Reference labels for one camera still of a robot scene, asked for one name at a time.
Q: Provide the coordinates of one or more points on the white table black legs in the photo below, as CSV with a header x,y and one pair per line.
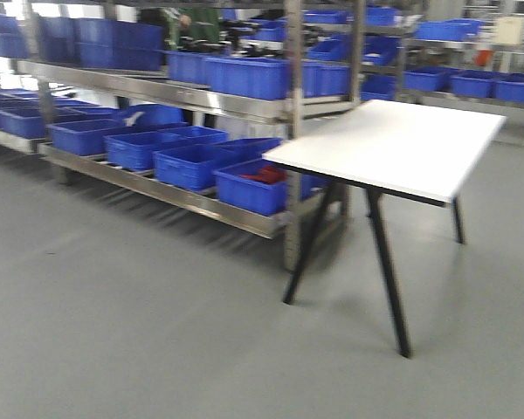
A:
x,y
386,148

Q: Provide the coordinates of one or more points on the person in green sweater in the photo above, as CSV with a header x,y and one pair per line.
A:
x,y
195,23

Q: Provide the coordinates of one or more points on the steel shelving rack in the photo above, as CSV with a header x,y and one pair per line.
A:
x,y
129,85

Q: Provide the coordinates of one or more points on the blue bin with red items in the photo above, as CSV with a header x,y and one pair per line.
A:
x,y
258,186

